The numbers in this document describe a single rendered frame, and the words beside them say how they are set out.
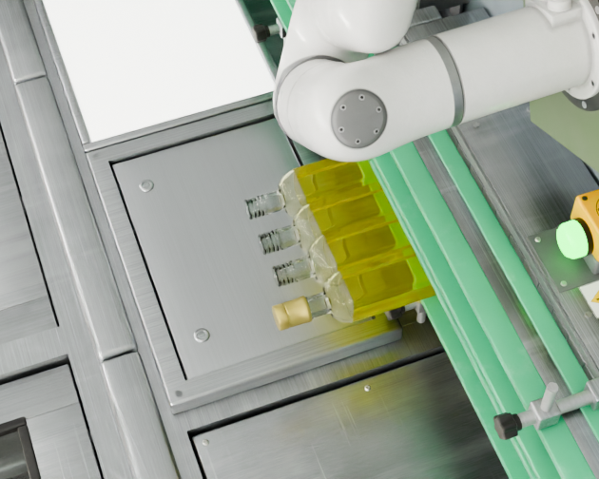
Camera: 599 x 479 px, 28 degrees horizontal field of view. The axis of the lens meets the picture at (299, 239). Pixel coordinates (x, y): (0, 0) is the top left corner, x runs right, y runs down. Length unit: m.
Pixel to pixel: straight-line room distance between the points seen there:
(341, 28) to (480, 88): 0.15
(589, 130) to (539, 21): 0.15
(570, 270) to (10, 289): 0.84
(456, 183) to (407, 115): 0.34
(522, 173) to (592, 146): 0.18
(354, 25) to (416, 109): 0.10
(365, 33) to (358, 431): 0.66
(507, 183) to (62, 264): 0.69
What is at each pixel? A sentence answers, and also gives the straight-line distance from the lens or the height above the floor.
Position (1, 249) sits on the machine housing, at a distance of 1.87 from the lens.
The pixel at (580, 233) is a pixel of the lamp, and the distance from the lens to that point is 1.39.
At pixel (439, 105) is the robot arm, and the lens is 1.19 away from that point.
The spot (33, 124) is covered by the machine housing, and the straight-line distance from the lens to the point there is 1.95.
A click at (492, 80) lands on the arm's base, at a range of 1.21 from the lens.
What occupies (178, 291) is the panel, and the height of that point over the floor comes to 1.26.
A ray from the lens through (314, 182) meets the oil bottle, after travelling 1.63.
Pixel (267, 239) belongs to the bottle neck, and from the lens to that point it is 1.59.
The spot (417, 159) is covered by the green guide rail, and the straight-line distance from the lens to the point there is 1.52.
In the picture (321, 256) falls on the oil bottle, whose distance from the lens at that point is 1.56.
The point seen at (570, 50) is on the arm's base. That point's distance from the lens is 1.25.
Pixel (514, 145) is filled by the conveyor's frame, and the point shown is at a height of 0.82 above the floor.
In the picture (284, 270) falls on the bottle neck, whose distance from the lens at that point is 1.56.
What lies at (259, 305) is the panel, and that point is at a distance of 1.70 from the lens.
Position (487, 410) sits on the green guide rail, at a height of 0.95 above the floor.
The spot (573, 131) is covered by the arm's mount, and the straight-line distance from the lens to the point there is 1.36.
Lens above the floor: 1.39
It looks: 11 degrees down
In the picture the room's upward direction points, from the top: 107 degrees counter-clockwise
